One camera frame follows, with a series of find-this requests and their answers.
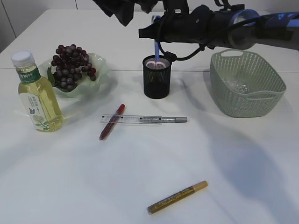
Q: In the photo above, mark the right gripper black covered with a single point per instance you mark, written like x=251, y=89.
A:
x=196, y=27

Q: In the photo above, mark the blue capped scissors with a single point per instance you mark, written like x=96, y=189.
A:
x=156, y=47

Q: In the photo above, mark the clear plastic sheet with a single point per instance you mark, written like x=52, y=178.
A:
x=238, y=85

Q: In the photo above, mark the clear plastic ruler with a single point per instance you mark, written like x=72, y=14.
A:
x=125, y=119

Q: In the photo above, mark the purple grape bunch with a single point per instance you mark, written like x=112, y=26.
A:
x=66, y=60

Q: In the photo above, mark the yellow tea bottle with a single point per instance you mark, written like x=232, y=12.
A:
x=37, y=94

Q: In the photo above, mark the pink purple capped scissors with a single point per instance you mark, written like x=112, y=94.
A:
x=155, y=65

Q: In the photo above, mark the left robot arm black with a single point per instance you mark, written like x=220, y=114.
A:
x=124, y=9

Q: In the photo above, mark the black mesh pen holder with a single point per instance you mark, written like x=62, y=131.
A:
x=156, y=83

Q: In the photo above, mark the green plastic woven basket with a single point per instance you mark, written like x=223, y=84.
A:
x=266, y=87

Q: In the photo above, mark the silver glitter marker pen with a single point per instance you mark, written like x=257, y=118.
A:
x=158, y=119

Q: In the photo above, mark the green wavy glass plate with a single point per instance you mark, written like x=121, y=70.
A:
x=88, y=82

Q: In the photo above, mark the red marker pen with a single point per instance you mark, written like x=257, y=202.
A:
x=105, y=132

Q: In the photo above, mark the gold glitter marker pen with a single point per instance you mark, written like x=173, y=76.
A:
x=164, y=203

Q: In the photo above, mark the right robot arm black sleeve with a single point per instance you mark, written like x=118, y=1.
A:
x=244, y=28

